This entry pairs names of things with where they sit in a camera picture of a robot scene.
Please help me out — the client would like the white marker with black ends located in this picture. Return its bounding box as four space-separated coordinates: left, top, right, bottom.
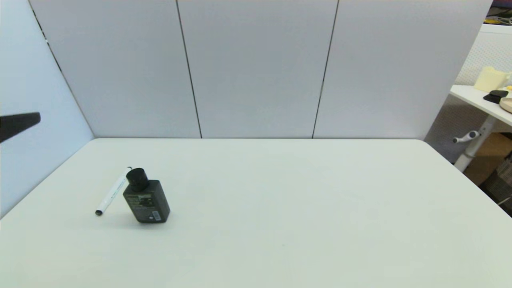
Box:
95 167 132 216

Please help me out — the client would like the dark green labelled bottle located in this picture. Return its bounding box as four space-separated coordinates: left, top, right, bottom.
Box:
122 168 171 224

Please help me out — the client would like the white side table top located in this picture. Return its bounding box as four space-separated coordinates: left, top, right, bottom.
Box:
450 84 512 126

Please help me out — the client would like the brown cardboard box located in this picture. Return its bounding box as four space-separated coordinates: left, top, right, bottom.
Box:
464 132 512 185

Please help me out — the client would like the white perforated partition panel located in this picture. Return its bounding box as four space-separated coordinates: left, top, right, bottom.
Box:
424 23 512 164

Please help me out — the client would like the cream plastic container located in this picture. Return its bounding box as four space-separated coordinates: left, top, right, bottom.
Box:
475 66 512 92

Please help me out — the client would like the flat black object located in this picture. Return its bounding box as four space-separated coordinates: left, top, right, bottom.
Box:
484 90 510 104

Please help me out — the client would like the dark mesh basket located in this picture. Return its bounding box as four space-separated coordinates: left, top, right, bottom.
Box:
480 156 512 216

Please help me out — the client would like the white crank handle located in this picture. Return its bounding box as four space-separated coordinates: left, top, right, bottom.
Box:
453 130 480 144

